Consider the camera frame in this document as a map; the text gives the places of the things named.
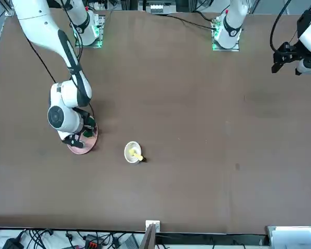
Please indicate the green and yellow sponge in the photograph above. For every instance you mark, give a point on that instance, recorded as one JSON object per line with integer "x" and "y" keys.
{"x": 87, "y": 133}

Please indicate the silver finned box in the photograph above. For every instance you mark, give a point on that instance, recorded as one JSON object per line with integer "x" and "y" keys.
{"x": 156, "y": 7}

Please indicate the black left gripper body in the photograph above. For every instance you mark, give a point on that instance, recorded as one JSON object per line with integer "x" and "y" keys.
{"x": 290, "y": 50}

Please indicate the white board tray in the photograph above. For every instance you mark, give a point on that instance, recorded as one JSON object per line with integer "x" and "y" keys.
{"x": 295, "y": 237}

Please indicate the black power adapter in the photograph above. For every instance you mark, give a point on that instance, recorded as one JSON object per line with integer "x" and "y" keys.
{"x": 12, "y": 243}

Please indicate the white post bracket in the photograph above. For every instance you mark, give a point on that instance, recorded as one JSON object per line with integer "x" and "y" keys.
{"x": 152, "y": 223}

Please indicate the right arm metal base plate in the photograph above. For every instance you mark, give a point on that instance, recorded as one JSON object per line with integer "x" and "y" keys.
{"x": 99, "y": 44}

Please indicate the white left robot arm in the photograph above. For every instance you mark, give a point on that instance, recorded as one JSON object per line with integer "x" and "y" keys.
{"x": 229, "y": 23}

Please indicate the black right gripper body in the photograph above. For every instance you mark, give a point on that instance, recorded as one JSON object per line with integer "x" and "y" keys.
{"x": 86, "y": 120}

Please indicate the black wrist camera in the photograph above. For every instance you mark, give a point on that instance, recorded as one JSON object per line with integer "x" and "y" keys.
{"x": 72, "y": 142}

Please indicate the pink plate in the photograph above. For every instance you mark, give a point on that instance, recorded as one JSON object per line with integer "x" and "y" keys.
{"x": 82, "y": 149}

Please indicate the power strip with red switches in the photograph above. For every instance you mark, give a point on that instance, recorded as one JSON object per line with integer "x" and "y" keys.
{"x": 91, "y": 242}

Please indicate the yellow spoon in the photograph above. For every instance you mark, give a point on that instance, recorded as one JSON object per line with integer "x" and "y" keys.
{"x": 137, "y": 155}

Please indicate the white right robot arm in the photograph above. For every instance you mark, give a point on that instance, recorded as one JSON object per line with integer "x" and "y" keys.
{"x": 35, "y": 23}

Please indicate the aluminium camera post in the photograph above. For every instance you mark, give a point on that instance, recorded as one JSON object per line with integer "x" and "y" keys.
{"x": 148, "y": 238}

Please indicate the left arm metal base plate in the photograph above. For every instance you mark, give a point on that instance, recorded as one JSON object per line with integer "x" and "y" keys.
{"x": 235, "y": 48}

